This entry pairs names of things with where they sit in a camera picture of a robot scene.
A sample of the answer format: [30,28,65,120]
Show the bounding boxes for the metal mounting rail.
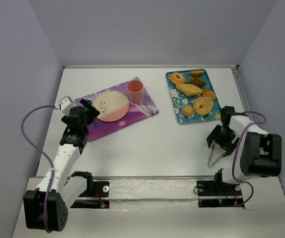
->
[93,175,214,180]

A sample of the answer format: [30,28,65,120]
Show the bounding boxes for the purple floral placemat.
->
[75,77,158,142]

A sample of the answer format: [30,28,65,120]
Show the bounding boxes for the large plain doughnut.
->
[193,97,214,116]

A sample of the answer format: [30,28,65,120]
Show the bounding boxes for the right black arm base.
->
[194,169,244,208]

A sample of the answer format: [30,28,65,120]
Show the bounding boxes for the long golden bread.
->
[176,84,203,97]

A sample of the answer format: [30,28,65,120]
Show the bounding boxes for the dark chocolate pastry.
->
[187,77,206,88]

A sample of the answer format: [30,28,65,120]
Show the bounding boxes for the teal floral tray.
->
[166,69,221,124]

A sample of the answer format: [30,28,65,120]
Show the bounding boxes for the glazed ring doughnut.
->
[170,72,186,85]

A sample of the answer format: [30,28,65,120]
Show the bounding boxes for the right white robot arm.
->
[206,106,282,190]

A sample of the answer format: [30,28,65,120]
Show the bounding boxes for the blue plastic fork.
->
[92,118,98,129]

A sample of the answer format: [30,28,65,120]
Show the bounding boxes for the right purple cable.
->
[231,111,267,208]

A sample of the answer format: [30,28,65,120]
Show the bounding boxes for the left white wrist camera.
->
[54,96,76,116]

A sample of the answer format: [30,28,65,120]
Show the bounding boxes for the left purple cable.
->
[20,105,63,234]

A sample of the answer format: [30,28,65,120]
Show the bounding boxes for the pink plastic cup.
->
[127,80,143,104]

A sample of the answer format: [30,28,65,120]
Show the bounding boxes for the cream and pink plate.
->
[92,91,130,122]

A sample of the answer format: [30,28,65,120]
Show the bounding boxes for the metal serving tongs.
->
[207,142,226,168]

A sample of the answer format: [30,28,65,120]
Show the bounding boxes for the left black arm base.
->
[70,172,110,209]

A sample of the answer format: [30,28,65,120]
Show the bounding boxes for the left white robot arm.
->
[23,96,100,233]

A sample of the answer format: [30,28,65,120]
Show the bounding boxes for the purple cable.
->
[20,105,63,234]
[231,111,267,208]

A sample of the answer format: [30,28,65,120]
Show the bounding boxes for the small round bread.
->
[181,105,195,117]

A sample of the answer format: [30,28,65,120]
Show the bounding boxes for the brown bread wedge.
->
[190,70,206,78]

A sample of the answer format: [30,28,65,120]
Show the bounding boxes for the small glazed bun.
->
[202,89,216,101]

